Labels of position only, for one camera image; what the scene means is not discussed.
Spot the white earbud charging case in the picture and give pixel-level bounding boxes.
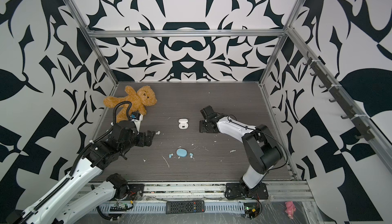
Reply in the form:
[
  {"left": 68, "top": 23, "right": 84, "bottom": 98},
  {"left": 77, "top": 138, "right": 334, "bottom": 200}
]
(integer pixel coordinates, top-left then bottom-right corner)
[{"left": 178, "top": 119, "right": 189, "bottom": 130}]

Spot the black remote control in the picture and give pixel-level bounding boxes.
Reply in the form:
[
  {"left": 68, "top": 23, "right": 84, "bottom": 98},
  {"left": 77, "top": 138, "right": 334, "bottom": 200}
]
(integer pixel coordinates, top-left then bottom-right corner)
[{"left": 165, "top": 201, "right": 206, "bottom": 214}]

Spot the blue earbud charging case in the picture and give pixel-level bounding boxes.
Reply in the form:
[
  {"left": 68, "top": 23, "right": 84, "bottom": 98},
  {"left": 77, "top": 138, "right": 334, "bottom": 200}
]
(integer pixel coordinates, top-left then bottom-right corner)
[{"left": 176, "top": 148, "right": 188, "bottom": 158}]

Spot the green circuit board right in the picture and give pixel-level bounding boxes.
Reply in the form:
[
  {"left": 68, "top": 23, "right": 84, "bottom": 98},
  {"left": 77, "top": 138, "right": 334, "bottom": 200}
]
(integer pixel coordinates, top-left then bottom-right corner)
[{"left": 245, "top": 205, "right": 261, "bottom": 220}]

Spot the circuit board left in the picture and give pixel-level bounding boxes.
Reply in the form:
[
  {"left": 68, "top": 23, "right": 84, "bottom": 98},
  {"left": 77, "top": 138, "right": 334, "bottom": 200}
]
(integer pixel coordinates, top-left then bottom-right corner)
[{"left": 110, "top": 201, "right": 134, "bottom": 212}]

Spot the pink small toy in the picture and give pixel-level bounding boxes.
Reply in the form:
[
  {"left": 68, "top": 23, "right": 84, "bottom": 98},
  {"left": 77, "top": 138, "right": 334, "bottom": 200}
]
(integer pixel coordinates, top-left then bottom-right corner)
[{"left": 285, "top": 201, "right": 296, "bottom": 220}]

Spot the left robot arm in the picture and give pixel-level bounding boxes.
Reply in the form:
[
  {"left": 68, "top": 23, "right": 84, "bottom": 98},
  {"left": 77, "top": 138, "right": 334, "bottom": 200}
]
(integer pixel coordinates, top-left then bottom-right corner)
[{"left": 6, "top": 120, "right": 156, "bottom": 224}]

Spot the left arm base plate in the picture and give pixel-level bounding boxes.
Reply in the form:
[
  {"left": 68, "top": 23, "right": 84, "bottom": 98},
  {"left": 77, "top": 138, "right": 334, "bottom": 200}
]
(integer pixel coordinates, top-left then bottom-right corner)
[{"left": 125, "top": 183, "right": 145, "bottom": 201}]

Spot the brown teddy bear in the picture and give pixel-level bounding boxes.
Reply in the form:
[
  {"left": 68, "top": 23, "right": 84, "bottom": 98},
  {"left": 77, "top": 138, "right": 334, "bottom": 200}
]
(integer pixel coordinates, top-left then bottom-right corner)
[{"left": 103, "top": 86, "right": 157, "bottom": 123}]

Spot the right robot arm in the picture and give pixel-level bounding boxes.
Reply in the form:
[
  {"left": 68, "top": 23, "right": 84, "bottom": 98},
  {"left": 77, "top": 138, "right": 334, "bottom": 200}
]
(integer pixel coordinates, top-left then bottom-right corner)
[{"left": 199, "top": 114, "right": 287, "bottom": 189}]

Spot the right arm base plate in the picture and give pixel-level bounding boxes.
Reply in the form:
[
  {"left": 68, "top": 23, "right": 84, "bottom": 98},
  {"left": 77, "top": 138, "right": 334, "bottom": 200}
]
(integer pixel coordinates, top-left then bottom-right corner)
[{"left": 225, "top": 183, "right": 269, "bottom": 200}]

